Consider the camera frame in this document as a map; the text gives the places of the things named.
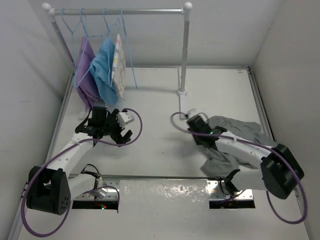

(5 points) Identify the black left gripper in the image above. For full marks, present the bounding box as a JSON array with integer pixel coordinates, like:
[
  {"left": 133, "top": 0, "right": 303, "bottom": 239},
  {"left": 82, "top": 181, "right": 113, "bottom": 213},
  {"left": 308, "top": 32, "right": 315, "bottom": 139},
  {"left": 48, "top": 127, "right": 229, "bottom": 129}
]
[{"left": 100, "top": 109, "right": 131, "bottom": 146}]

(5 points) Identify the grey t shirt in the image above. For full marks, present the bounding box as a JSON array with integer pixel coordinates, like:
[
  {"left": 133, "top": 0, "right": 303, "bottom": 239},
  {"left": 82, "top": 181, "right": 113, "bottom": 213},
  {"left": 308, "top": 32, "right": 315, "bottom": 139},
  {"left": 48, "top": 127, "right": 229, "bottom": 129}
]
[{"left": 201, "top": 115, "right": 278, "bottom": 178}]

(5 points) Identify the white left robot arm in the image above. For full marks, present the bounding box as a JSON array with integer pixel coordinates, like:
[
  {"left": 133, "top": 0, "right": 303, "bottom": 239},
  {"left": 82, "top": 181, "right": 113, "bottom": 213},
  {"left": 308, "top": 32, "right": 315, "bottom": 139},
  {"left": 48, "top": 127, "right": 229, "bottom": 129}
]
[{"left": 25, "top": 107, "right": 135, "bottom": 216}]

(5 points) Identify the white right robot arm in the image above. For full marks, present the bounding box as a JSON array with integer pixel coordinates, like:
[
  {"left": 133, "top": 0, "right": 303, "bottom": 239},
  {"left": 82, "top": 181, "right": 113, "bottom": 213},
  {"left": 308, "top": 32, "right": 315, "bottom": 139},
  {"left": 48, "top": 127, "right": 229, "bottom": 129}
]
[{"left": 186, "top": 115, "right": 305, "bottom": 200}]

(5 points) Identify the blue hanger with purple shirt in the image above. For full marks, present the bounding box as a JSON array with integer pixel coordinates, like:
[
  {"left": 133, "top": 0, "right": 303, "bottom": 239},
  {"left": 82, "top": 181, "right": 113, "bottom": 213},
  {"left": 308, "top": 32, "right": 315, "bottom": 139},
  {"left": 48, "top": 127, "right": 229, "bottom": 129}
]
[{"left": 73, "top": 7, "right": 106, "bottom": 88}]

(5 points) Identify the purple hanging shirt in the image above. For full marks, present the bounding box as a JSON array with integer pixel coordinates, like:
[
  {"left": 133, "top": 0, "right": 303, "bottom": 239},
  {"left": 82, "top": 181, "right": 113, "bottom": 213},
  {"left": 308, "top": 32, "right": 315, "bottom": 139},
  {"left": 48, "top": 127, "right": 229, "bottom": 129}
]
[{"left": 73, "top": 36, "right": 100, "bottom": 109}]

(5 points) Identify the white patterned hanging shirt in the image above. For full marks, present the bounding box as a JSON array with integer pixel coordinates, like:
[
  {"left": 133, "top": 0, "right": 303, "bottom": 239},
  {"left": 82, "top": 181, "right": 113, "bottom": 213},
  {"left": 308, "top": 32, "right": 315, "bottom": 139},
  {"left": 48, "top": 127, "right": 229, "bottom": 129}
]
[{"left": 111, "top": 34, "right": 126, "bottom": 100}]

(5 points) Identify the blue hanging shirt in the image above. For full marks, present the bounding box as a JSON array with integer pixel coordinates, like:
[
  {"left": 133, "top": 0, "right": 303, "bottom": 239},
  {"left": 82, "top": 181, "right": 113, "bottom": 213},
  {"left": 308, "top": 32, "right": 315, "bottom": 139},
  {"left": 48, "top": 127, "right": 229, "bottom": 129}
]
[{"left": 90, "top": 39, "right": 118, "bottom": 106}]

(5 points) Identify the white metal clothes rack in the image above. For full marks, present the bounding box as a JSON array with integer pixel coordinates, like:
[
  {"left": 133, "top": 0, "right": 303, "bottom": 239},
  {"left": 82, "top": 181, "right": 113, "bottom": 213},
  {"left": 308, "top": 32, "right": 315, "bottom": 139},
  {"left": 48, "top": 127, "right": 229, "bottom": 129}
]
[{"left": 41, "top": 2, "right": 193, "bottom": 112}]

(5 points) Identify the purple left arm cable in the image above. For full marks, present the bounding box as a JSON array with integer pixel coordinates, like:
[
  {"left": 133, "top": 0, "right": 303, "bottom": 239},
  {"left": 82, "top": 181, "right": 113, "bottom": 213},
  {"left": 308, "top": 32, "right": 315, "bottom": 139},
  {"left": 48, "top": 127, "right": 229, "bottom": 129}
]
[{"left": 20, "top": 108, "right": 144, "bottom": 237}]

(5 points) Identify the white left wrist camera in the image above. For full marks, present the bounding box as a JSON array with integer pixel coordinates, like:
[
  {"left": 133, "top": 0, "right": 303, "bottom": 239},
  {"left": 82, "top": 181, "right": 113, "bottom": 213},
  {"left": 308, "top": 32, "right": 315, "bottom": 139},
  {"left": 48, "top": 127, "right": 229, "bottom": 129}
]
[{"left": 116, "top": 111, "right": 135, "bottom": 128}]

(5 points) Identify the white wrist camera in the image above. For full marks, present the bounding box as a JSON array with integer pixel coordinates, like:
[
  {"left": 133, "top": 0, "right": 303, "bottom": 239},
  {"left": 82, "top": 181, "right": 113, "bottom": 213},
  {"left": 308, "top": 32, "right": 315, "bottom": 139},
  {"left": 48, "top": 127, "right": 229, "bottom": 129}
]
[
  {"left": 186, "top": 108, "right": 198, "bottom": 119},
  {"left": 116, "top": 111, "right": 135, "bottom": 128}
]

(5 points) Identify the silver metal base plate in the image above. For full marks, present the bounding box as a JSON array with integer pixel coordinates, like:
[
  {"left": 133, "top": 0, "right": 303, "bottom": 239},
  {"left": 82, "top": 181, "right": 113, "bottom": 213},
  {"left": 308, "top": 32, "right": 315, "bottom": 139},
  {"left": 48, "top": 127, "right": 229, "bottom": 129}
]
[{"left": 77, "top": 179, "right": 254, "bottom": 203}]

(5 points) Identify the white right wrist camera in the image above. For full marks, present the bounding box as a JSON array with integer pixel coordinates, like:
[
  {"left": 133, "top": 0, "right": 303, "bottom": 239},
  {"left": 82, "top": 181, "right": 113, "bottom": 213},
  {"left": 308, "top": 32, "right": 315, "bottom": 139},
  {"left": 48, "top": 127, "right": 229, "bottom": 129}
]
[{"left": 186, "top": 108, "right": 198, "bottom": 119}]

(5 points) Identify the empty blue wire hanger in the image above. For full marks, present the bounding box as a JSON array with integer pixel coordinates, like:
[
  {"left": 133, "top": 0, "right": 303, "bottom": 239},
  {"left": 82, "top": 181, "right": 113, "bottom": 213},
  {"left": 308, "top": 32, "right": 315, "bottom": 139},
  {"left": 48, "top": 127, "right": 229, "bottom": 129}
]
[{"left": 120, "top": 8, "right": 138, "bottom": 89}]

